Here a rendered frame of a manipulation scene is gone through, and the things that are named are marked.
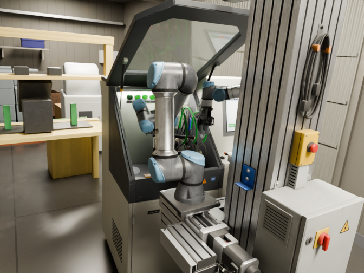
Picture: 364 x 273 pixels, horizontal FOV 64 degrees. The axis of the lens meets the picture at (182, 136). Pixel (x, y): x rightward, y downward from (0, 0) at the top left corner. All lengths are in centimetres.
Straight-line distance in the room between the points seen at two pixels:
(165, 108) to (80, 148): 302
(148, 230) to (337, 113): 222
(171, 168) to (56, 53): 738
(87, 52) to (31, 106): 547
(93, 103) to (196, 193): 361
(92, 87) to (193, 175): 370
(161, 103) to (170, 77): 12
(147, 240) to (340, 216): 129
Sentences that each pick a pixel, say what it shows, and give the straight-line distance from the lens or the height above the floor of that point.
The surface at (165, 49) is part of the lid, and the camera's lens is 185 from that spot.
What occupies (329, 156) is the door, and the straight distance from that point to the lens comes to 343.
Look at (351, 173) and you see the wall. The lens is 339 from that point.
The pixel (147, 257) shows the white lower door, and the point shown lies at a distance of 218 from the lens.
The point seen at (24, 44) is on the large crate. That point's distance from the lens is 784.
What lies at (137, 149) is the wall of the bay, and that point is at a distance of 237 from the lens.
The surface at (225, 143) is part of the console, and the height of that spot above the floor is 105.
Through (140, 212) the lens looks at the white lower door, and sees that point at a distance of 196.
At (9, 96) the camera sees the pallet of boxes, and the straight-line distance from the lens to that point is 565.
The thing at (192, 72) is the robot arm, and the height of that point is 164.
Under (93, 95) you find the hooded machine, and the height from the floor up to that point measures 99.
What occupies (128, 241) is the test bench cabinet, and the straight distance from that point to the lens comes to 205.
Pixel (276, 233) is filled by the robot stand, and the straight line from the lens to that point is 117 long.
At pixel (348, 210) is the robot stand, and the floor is 120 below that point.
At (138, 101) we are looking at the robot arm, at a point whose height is 144.
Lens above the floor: 172
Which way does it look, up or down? 16 degrees down
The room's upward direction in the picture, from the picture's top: 4 degrees clockwise
